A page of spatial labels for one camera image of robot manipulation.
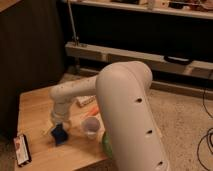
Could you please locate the upper white shelf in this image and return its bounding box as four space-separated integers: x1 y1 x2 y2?
61 0 213 20

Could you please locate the grey metal shelf rail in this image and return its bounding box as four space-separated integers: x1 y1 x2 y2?
65 42 213 78

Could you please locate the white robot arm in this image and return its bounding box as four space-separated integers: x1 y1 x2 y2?
50 61 171 171

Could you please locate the black handle on rail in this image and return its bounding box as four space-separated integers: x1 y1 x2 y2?
164 56 193 65

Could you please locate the black cable on floor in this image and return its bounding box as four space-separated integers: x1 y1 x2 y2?
196 70 213 171

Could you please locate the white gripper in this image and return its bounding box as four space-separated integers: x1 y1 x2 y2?
50 111 72 145

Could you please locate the green bowl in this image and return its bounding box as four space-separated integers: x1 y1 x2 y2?
102 133 113 158

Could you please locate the metal vertical pole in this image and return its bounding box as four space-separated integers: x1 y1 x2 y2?
67 0 79 46

